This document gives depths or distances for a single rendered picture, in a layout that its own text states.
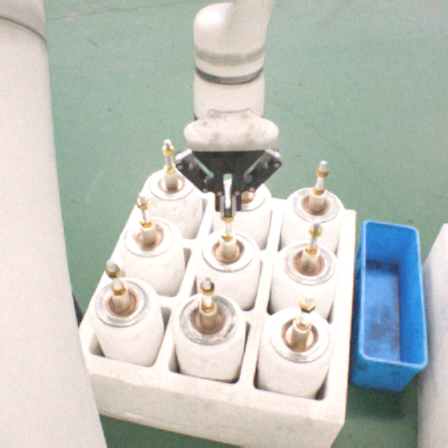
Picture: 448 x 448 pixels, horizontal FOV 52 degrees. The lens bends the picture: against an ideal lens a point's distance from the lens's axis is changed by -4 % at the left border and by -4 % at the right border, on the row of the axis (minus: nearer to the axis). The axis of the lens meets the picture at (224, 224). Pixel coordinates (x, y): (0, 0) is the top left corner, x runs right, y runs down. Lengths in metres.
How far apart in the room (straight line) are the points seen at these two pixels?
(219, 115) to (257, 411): 0.39
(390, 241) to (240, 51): 0.63
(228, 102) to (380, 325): 0.60
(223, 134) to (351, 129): 0.94
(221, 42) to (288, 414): 0.46
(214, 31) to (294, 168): 0.80
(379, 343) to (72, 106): 1.06
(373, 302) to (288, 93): 0.75
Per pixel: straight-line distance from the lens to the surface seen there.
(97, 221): 1.11
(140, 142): 1.30
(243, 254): 0.69
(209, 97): 0.49
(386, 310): 0.98
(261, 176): 0.58
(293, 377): 0.62
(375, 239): 0.99
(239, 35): 0.45
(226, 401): 0.66
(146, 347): 0.68
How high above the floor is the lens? 0.79
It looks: 48 degrees down
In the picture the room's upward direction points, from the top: straight up
